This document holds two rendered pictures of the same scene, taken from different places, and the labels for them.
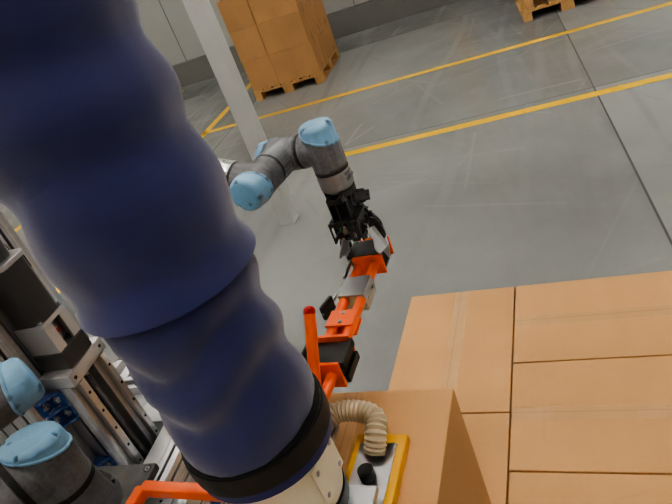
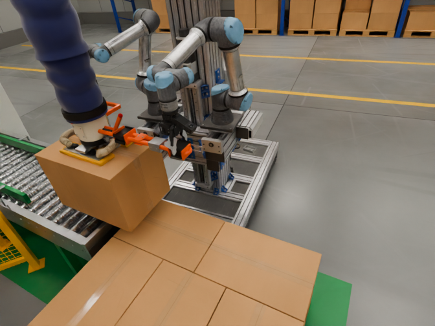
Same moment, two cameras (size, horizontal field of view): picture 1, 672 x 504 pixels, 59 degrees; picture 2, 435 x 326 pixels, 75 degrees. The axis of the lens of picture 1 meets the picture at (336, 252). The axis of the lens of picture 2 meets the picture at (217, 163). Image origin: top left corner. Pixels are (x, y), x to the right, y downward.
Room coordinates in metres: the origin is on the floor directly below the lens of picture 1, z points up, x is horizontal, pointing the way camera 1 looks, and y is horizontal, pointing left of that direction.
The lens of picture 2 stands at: (1.46, -1.16, 1.93)
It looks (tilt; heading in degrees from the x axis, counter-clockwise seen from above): 37 degrees down; 94
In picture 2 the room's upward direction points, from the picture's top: 5 degrees counter-clockwise
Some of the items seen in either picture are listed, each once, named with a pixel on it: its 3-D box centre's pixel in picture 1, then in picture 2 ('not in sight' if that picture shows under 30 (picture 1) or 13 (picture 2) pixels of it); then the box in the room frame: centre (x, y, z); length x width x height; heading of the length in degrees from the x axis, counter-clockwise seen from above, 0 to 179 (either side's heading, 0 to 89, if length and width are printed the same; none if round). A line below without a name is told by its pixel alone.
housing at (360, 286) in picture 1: (357, 293); (158, 144); (1.10, -0.01, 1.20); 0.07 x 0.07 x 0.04; 62
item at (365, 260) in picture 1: (373, 255); (179, 150); (1.21, -0.08, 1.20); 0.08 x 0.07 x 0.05; 152
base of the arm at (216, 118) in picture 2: not in sight; (221, 112); (1.40, 0.49, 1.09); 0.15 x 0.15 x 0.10
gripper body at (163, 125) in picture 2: (347, 212); (170, 121); (1.19, -0.06, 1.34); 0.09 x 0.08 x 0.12; 152
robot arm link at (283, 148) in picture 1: (280, 158); (178, 78); (1.24, 0.04, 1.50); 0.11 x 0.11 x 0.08; 57
